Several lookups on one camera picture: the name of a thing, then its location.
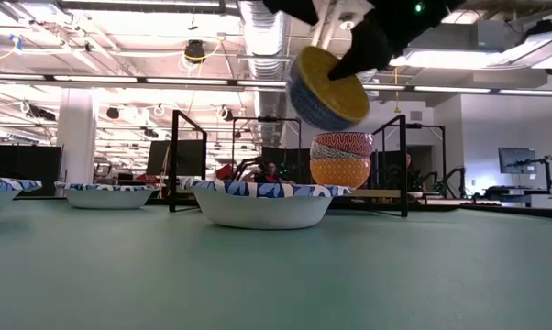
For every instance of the person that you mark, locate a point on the person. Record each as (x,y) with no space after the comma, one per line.
(410,167)
(269,174)

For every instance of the dark background screen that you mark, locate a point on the dark background screen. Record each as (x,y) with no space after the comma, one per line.
(189,158)

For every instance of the long ceiling light strip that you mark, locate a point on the long ceiling light strip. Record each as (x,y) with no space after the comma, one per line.
(189,81)

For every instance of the wall mounted dark monitor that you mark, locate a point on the wall mounted dark monitor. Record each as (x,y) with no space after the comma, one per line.
(516,160)

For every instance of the black background station frame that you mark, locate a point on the black background station frame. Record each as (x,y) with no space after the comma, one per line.
(267,119)
(434,126)

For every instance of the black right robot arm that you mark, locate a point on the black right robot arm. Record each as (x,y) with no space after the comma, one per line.
(418,20)

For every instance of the silver ventilation duct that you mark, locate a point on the silver ventilation duct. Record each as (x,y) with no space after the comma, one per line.
(267,46)

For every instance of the black partition panel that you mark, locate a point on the black partition panel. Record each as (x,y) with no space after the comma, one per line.
(19,169)

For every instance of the black background robot arm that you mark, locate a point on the black background robot arm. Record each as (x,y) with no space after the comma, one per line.
(533,161)
(455,174)
(246,165)

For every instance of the orange patterned bowl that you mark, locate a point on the orange patterned bowl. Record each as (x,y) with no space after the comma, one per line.
(340,173)

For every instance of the yellow bowl with blue exterior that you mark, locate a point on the yellow bowl with blue exterior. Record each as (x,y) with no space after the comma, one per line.
(335,96)

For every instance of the red patterned bowl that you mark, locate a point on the red patterned bowl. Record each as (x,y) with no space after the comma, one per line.
(345,143)

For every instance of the radial striped patterned bowl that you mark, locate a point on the radial striped patterned bowl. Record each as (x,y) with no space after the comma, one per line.
(331,153)

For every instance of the white building column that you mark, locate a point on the white building column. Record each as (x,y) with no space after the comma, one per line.
(76,137)

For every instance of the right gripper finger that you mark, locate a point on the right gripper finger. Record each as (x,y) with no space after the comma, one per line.
(370,48)

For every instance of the green table mat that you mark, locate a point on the green table mat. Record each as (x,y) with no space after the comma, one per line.
(276,275)

